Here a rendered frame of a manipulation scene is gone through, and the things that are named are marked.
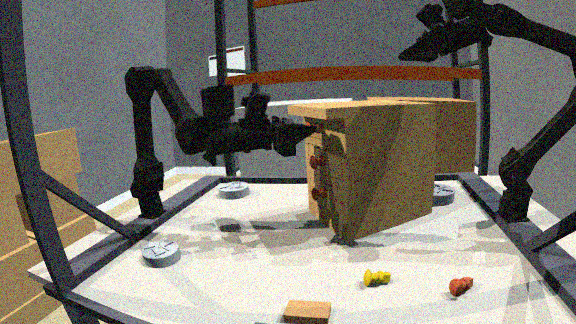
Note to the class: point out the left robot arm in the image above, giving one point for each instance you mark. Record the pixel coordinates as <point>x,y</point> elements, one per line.
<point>222,138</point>

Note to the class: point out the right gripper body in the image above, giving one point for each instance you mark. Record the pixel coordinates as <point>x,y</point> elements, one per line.
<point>443,37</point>

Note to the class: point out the brown wooden chest of drawers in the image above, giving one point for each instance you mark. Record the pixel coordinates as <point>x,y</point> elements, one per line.
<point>382,175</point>

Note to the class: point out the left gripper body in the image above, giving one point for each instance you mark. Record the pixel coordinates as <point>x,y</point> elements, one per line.
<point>253,137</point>

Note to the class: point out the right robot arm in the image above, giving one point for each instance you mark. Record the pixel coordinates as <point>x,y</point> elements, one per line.
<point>503,20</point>

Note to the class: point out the tan wooden drawer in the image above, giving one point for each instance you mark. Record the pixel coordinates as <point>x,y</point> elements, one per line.
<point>331,129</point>

